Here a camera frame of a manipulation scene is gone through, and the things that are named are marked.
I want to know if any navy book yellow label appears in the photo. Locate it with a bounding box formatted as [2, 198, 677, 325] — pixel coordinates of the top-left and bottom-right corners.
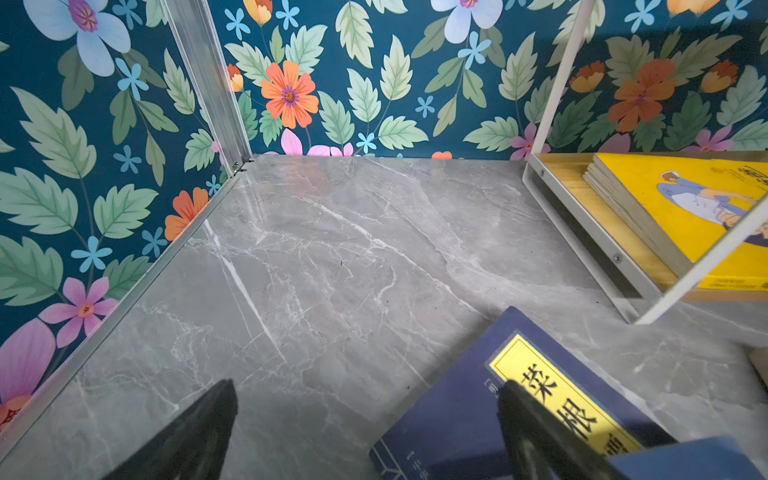
[369, 307, 675, 479]

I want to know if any yellow book on lower shelf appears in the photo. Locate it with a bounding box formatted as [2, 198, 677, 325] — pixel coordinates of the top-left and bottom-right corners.
[584, 153, 767, 276]

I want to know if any aluminium frame corner post left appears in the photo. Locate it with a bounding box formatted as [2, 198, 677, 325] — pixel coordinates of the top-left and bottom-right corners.
[161, 0, 252, 175]

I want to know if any white metal wooden book shelf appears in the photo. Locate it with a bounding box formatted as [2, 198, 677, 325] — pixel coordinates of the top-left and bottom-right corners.
[523, 1, 767, 325]

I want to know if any navy book Sunzi label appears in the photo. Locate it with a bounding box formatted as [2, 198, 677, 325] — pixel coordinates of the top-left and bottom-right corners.
[609, 436, 764, 480]

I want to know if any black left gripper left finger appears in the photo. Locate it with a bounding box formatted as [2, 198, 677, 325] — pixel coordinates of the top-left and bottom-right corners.
[105, 379, 238, 479]

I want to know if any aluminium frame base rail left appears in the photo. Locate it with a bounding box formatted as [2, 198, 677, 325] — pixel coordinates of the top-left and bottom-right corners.
[1, 172, 242, 461]

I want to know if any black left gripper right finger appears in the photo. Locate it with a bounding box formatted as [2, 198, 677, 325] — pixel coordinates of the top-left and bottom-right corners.
[498, 380, 625, 479]

